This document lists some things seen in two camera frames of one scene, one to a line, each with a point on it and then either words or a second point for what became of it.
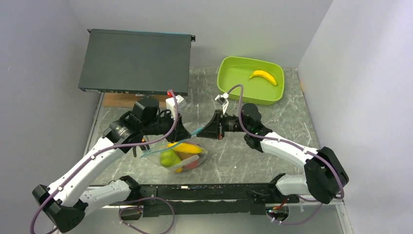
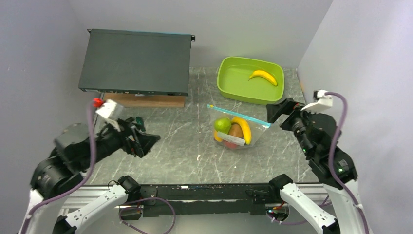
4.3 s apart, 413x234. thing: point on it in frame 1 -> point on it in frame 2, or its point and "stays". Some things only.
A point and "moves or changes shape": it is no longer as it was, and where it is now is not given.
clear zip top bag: [181, 157] moves or changes shape
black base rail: [232, 199] stays
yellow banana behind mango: [260, 73] stays
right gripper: [214, 130] -> [289, 106]
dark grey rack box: [137, 62] stays
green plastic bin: [263, 82] stays
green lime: [168, 158] moves or changes shape
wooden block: [126, 100] stays
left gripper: [179, 132] -> [140, 144]
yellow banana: [185, 147] moves or changes shape
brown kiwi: [182, 155] moves or changes shape
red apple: [193, 165] -> [228, 145]
